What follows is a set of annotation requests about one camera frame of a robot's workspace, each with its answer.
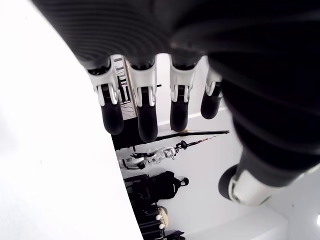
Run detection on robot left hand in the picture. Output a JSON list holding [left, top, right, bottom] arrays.
[[31, 0, 320, 207]]

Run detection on silver humanoid robot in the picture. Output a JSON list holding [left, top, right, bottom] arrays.
[[118, 146, 177, 171]]

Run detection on black equipment cases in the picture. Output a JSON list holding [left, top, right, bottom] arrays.
[[129, 199, 187, 240]]

